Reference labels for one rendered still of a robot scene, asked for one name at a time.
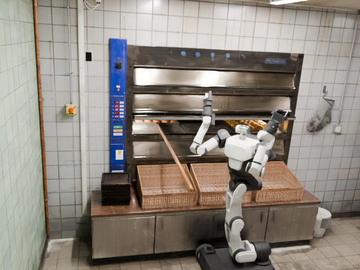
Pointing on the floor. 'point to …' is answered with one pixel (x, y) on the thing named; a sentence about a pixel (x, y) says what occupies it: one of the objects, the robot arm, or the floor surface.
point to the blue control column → (117, 46)
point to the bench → (193, 227)
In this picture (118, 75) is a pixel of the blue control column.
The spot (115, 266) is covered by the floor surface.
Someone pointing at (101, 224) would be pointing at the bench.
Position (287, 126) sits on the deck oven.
